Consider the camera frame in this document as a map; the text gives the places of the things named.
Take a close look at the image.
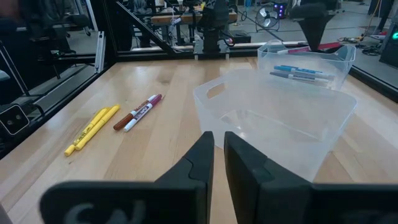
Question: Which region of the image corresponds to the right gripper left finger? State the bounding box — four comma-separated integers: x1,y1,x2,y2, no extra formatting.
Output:
154,131,215,224

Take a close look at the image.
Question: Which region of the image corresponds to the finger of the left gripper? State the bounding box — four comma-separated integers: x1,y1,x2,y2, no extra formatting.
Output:
298,17,317,52
314,15,335,52

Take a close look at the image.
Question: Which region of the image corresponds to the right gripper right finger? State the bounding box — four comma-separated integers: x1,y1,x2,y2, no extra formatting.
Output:
223,131,313,224

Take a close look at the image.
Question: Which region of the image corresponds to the pink thin marker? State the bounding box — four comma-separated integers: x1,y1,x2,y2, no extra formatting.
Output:
276,41,343,55

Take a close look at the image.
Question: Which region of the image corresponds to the blue Expo whiteboard marker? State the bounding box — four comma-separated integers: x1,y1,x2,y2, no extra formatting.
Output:
273,65,336,79
280,64,325,74

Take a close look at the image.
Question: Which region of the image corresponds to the magenta cap whiteboard marker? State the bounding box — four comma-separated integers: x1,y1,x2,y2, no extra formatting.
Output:
123,93,164,133

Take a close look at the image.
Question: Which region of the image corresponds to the brown cap whiteboard marker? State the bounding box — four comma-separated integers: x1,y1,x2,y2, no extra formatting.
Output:
112,94,158,132

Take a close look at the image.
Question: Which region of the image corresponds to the yellow highlighter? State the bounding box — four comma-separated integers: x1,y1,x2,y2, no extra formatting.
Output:
63,106,111,157
74,104,121,152

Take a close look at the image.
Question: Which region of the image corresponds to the device with purple lights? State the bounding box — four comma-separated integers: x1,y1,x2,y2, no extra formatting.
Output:
272,2,288,19

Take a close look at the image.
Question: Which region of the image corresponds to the clear plastic container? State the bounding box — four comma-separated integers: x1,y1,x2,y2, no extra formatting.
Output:
192,68,358,183
257,39,357,91

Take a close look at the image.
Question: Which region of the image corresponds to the black floor fan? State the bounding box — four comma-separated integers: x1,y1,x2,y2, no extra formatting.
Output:
255,4,281,33

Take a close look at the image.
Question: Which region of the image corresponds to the black computer with green light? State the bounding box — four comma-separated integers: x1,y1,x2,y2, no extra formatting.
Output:
378,22,398,69

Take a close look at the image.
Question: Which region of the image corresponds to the wooden workbench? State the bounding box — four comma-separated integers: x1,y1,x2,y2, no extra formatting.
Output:
150,11,239,47

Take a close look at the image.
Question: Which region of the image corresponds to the black office chair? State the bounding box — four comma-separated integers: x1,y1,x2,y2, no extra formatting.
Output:
18,0,93,55

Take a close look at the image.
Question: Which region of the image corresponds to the small black camera module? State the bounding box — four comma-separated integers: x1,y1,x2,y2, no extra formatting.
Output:
0,103,31,137

